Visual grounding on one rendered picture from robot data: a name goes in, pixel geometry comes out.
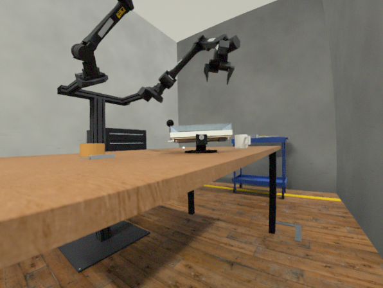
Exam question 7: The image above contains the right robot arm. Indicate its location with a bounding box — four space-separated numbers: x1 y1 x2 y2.
71 0 134 81

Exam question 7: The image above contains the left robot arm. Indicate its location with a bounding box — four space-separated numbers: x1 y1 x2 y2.
149 34 240 95

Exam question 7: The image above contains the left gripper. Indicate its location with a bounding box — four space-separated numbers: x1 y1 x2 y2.
204 59 235 85

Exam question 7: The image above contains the white mug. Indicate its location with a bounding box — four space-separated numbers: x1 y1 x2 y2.
235 134 251 149

